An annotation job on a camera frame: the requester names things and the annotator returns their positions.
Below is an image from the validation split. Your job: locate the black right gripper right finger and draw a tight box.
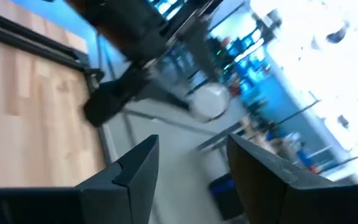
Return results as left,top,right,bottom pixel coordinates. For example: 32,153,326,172
227,134,333,224

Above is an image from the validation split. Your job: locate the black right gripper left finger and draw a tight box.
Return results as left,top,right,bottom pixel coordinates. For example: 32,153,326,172
75,134,161,224

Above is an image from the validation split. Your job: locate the dark blue bin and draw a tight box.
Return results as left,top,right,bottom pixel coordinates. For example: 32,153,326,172
208,173,246,221

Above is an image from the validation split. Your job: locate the white round bin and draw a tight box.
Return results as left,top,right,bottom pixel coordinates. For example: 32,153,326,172
188,83,231,122

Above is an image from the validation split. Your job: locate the black aluminium table frame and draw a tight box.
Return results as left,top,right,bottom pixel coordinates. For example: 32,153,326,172
0,6,106,93

